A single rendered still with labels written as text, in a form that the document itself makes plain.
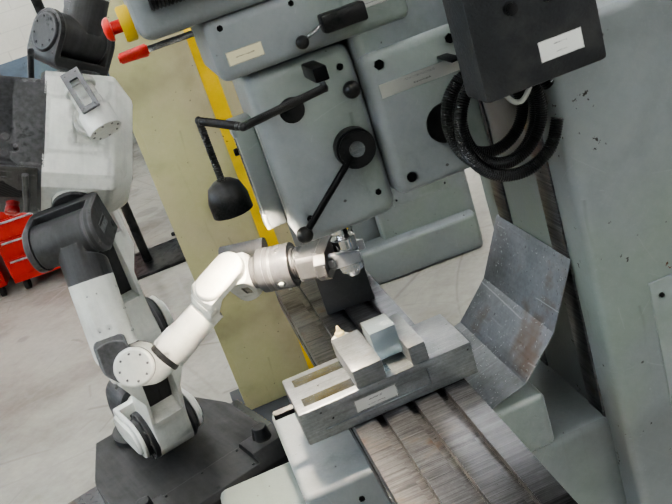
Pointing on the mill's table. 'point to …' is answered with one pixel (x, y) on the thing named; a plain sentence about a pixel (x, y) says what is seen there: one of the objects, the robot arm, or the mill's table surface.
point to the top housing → (179, 15)
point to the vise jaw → (358, 359)
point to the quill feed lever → (351, 151)
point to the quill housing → (315, 142)
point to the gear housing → (279, 33)
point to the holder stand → (345, 290)
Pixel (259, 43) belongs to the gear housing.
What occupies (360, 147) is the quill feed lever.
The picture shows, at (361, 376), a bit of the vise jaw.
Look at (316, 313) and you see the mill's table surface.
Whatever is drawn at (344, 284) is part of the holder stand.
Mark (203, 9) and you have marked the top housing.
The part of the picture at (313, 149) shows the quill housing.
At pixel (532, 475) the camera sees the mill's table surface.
